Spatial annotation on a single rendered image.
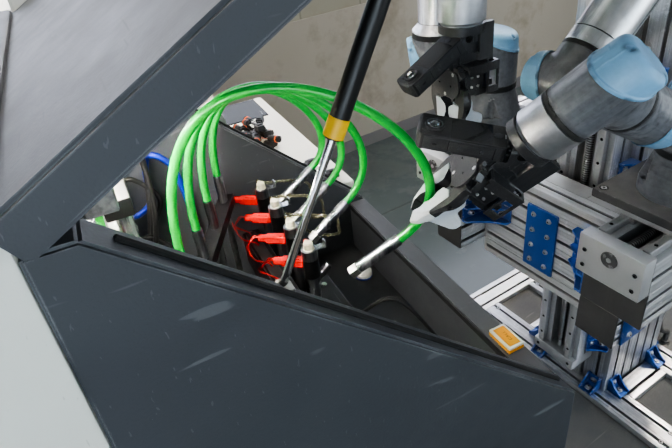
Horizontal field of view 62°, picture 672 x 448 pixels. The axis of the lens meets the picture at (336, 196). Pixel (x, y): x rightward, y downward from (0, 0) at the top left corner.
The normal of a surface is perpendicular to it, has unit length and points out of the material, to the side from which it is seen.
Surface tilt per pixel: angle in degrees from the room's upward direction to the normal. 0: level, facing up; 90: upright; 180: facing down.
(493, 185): 103
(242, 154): 90
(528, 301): 0
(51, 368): 90
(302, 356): 90
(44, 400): 90
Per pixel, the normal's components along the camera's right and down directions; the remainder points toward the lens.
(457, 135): 0.06, -0.68
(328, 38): 0.54, 0.39
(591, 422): -0.10, -0.85
